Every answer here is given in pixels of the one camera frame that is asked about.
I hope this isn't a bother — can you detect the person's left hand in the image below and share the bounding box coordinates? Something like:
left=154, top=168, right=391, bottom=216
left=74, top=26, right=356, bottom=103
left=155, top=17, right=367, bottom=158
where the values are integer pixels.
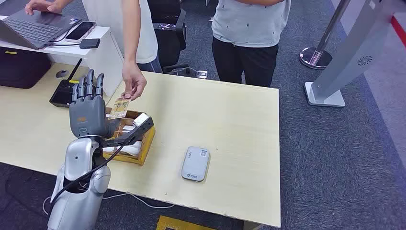
left=121, top=62, right=147, bottom=102

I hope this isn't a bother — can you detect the person's right hand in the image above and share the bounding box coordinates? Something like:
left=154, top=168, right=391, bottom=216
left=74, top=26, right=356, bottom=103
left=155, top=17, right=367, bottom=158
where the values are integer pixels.
left=24, top=0, right=64, bottom=16

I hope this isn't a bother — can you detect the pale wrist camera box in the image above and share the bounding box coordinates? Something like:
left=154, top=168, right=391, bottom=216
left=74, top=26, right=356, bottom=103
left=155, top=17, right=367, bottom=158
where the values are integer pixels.
left=132, top=113, right=151, bottom=127

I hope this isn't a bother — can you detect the black controller with antennas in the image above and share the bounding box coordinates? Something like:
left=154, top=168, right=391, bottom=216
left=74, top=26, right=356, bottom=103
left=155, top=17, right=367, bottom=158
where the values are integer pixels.
left=49, top=58, right=84, bottom=109

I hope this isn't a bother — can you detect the black case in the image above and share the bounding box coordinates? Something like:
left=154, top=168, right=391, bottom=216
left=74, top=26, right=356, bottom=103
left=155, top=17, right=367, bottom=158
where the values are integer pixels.
left=0, top=46, right=52, bottom=90

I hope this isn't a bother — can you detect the grey laptop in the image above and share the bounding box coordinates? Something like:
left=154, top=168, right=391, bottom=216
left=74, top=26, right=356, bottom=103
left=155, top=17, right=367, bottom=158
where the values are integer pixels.
left=0, top=9, right=82, bottom=50

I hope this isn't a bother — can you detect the brownish ID card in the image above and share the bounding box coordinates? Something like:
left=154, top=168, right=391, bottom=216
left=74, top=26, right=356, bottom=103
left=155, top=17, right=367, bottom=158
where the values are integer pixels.
left=109, top=96, right=131, bottom=120

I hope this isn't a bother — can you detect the white floor cable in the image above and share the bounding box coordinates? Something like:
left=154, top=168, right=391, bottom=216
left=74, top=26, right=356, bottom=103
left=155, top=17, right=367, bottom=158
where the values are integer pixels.
left=42, top=190, right=175, bottom=217

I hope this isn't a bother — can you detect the divided cardboard box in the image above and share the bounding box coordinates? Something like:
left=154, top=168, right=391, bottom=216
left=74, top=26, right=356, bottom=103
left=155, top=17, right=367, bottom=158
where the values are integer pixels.
left=103, top=107, right=156, bottom=166

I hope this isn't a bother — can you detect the grey card reader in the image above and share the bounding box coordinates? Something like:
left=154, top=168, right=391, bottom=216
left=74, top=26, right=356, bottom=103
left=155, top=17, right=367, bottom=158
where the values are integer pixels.
left=180, top=146, right=211, bottom=183

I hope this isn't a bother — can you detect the white desk riser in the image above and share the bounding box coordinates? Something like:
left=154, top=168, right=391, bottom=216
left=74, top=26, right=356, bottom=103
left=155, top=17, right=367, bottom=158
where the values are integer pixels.
left=0, top=16, right=124, bottom=97

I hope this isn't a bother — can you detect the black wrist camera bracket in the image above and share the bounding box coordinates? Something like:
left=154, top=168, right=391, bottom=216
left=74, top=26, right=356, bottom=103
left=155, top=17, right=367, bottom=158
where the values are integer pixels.
left=101, top=116, right=155, bottom=148

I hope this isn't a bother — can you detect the chrome stanchion post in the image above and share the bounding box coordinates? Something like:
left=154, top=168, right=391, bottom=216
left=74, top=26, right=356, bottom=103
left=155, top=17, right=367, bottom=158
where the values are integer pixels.
left=298, top=0, right=351, bottom=70

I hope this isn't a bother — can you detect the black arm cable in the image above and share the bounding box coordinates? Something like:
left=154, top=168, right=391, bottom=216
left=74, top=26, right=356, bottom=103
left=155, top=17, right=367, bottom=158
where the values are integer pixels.
left=49, top=143, right=127, bottom=207

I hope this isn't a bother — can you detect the person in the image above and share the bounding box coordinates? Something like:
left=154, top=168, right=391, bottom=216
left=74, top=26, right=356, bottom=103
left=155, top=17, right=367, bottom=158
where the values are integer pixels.
left=24, top=0, right=164, bottom=102
left=211, top=0, right=292, bottom=88

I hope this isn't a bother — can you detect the black laptop cable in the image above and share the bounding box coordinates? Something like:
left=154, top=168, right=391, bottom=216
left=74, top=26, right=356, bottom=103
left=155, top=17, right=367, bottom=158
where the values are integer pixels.
left=47, top=19, right=82, bottom=47

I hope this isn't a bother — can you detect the black office chair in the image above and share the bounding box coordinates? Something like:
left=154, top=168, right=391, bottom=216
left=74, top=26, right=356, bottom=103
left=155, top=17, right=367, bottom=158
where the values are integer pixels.
left=147, top=0, right=191, bottom=74

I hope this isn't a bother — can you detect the silver kiosk stand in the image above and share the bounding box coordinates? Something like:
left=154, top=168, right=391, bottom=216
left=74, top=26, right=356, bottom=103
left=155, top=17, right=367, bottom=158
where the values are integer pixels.
left=304, top=0, right=406, bottom=108

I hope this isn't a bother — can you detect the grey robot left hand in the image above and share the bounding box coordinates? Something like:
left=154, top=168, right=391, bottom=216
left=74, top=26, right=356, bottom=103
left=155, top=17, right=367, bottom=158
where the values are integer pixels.
left=68, top=69, right=123, bottom=139

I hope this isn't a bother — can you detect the small black box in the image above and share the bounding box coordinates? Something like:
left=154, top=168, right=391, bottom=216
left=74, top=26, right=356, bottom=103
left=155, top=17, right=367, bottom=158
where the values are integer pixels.
left=79, top=38, right=101, bottom=49

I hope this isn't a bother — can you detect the smartphone with pink case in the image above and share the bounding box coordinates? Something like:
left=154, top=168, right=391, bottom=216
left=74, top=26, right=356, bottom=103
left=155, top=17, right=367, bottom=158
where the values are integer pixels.
left=65, top=21, right=97, bottom=44

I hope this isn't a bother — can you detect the white socket cable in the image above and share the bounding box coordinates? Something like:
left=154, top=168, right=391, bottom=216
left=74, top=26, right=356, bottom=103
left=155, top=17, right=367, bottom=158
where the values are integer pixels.
left=171, top=67, right=199, bottom=76

